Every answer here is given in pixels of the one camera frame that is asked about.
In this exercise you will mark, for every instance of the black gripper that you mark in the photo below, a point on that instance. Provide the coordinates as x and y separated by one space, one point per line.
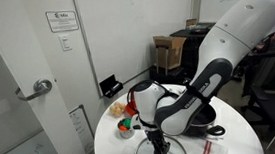
155 137

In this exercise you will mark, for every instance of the glass pot lid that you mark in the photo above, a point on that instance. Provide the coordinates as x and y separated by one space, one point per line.
141 153

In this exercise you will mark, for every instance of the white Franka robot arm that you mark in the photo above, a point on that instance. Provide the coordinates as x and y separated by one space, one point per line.
240 28

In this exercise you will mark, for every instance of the black cooking pot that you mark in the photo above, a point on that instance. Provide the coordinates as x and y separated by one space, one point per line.
205 121

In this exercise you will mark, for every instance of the metal tin with colourful items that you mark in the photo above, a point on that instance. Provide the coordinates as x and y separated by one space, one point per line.
125 130

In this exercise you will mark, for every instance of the red bowl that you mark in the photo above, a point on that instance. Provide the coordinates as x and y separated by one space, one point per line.
129 110

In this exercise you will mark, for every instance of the white towel with red stripes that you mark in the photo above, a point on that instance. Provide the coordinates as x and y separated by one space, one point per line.
217 150

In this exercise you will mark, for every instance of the beige round food pieces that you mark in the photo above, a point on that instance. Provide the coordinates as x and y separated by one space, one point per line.
117 109

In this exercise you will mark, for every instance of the red mug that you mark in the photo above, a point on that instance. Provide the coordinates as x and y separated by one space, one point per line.
131 96

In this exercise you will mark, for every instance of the black open case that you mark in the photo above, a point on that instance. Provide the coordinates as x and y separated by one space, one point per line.
109 86

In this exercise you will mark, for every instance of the small leaning whiteboard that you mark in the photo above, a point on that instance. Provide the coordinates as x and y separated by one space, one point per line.
82 128

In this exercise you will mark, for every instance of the white door with glass panel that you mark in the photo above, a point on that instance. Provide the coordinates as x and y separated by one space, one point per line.
62 140

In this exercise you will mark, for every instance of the large cardboard box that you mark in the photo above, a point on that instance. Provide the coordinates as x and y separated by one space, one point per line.
173 50

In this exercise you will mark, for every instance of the black office chair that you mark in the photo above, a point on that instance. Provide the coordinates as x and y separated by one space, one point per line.
272 85

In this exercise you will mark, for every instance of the small cardboard box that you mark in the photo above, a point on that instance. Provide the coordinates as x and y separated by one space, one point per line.
191 22

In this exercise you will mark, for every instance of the large blank wall whiteboard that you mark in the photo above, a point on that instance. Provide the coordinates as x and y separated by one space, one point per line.
133 30

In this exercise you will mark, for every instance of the white light switch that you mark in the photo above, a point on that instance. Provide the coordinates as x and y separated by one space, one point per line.
65 42

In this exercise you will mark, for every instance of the white wall sign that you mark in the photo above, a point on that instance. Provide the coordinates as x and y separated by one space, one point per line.
61 21

